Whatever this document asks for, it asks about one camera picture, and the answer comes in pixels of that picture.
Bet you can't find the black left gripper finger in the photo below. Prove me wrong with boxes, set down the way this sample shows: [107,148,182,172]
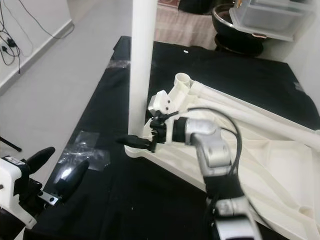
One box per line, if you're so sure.
[52,160,90,204]
[27,146,56,174]

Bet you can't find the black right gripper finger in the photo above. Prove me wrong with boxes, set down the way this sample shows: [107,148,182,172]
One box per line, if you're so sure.
[116,136,154,150]

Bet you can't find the white plastic table leg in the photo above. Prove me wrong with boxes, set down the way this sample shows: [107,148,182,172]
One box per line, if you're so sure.
[195,80,320,140]
[128,0,159,139]

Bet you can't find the cross-shaped clear tape patch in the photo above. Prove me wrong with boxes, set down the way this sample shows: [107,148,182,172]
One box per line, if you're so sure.
[57,130,112,172]

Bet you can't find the black tablecloth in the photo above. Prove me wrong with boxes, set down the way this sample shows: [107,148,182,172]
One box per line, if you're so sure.
[30,36,320,240]

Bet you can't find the long clear tape strip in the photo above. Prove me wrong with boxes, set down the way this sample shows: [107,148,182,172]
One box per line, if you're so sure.
[109,60,131,70]

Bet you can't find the beige woven rug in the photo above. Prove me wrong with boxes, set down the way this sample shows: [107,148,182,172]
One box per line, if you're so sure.
[152,0,219,49]

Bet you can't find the black power adapter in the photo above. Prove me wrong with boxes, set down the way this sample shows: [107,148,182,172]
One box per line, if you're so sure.
[4,37,18,52]

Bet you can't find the black round basin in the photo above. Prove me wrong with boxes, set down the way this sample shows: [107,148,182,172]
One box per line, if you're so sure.
[211,2,267,56]

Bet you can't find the red printed cardboard box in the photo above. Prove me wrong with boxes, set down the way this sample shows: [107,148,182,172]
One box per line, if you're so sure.
[157,0,181,7]

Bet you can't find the black plastic bag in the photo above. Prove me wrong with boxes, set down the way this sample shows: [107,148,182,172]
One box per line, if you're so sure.
[177,0,219,15]

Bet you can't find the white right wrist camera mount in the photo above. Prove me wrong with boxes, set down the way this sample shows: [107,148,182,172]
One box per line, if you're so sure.
[147,90,176,123]

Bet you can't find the black wall power cable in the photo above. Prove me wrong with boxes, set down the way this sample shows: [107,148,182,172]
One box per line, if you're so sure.
[0,0,74,74]

